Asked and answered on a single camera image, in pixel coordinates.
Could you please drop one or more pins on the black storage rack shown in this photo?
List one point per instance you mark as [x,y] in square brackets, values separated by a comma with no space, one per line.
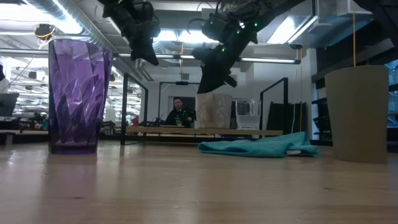
[321,124]

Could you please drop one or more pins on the wooden background desk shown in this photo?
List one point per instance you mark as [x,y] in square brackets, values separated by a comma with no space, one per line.
[28,132]

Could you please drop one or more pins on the black folded panels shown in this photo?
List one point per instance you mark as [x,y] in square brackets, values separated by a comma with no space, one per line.
[280,118]

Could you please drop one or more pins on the black rectangular background frame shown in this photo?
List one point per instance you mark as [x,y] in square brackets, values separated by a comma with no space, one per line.
[182,83]

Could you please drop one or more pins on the dark computer monitor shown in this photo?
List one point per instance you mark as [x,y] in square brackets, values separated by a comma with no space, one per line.
[8,104]

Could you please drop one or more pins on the long ceiling tube light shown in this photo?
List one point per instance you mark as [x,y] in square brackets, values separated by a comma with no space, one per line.
[267,59]

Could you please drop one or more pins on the olive beige tumbler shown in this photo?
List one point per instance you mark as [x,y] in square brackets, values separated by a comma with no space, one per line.
[357,118]

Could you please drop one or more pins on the person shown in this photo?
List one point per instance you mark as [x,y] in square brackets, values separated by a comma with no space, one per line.
[180,116]

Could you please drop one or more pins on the white ceiling duct box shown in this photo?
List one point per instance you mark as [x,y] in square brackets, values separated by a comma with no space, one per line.
[335,18]

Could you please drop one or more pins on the white patterned ceramic mug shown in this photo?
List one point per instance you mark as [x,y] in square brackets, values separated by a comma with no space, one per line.
[214,112]

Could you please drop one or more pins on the silver ribbed ceiling duct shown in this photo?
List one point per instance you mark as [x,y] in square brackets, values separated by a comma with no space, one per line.
[93,28]

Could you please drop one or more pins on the teal folded cloth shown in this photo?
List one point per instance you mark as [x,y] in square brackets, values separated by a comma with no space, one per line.
[261,146]

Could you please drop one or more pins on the purple faceted plastic tumbler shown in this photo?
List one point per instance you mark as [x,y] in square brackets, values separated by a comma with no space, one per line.
[79,102]

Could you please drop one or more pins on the clear glass mug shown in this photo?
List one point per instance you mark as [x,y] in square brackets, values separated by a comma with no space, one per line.
[247,118]

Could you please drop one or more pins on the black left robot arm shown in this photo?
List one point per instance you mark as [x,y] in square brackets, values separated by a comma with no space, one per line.
[109,7]

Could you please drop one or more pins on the wooden shelf with black frames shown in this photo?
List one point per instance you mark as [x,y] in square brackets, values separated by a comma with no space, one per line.
[186,131]

